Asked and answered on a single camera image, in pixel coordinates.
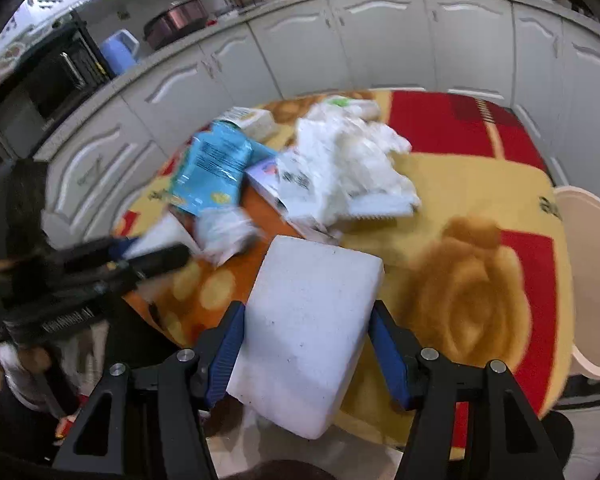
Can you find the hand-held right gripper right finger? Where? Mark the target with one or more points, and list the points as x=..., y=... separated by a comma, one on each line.
x=390, y=360

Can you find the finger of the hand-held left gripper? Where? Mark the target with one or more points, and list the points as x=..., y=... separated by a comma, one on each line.
x=155, y=262

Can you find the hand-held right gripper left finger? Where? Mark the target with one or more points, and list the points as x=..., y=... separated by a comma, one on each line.
x=225, y=355

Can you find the white foam block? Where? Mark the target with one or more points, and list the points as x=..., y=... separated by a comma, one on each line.
x=305, y=320

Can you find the blue snack packet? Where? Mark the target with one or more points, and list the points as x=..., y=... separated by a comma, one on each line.
x=210, y=170

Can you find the white plastic bag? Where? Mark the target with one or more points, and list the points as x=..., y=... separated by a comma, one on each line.
x=340, y=170

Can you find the cream plastic bin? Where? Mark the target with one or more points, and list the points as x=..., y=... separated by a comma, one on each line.
x=590, y=285

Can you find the white paper sheet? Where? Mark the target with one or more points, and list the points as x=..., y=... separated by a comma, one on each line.
x=165, y=232

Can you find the crumpled clear wrapper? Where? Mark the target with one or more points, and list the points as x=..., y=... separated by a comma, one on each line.
x=225, y=232

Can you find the purple white box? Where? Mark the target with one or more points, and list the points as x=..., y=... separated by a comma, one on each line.
x=262, y=177

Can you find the white carton box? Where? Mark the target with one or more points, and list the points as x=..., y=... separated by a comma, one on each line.
x=255, y=122

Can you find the red yellow printed blanket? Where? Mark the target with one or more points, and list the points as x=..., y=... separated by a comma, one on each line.
x=480, y=185

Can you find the black microwave oven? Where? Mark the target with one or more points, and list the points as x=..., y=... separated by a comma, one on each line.
x=40, y=90

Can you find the blue plastic jug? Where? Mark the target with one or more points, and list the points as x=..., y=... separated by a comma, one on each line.
x=117, y=55

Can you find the dark red rice cooker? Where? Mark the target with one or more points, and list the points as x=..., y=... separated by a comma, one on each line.
x=175, y=20

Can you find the green white wipes packet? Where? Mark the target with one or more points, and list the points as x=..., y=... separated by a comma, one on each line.
x=350, y=105

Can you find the white kitchen base cabinets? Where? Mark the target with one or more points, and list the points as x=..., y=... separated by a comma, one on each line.
x=380, y=35

